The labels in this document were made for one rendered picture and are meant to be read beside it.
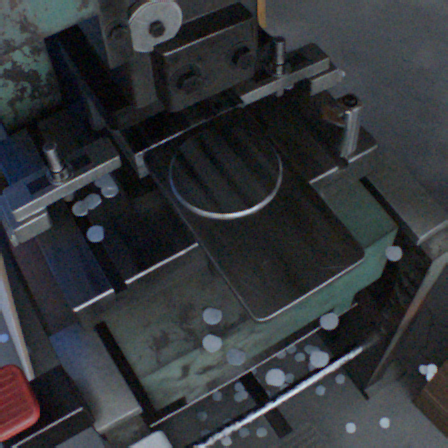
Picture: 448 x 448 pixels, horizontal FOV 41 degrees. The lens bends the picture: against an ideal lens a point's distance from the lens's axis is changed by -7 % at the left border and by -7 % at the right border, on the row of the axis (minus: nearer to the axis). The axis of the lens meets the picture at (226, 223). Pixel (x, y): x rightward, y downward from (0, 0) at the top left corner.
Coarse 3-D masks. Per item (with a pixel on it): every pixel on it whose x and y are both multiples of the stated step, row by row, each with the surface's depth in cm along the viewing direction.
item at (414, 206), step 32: (384, 160) 89; (384, 192) 86; (416, 192) 86; (416, 224) 83; (416, 256) 86; (384, 288) 103; (416, 288) 90; (352, 320) 120; (384, 320) 106; (384, 352) 112; (384, 384) 133
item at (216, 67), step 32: (128, 0) 51; (160, 0) 52; (192, 0) 55; (224, 0) 57; (256, 0) 60; (160, 32) 53; (192, 32) 56; (224, 32) 56; (256, 32) 63; (128, 64) 57; (160, 64) 56; (192, 64) 57; (224, 64) 60; (128, 96) 62; (160, 96) 61; (192, 96) 61
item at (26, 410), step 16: (0, 368) 62; (16, 368) 62; (0, 384) 61; (16, 384) 61; (0, 400) 60; (16, 400) 60; (32, 400) 60; (0, 416) 59; (16, 416) 59; (32, 416) 59; (0, 432) 58; (16, 432) 59
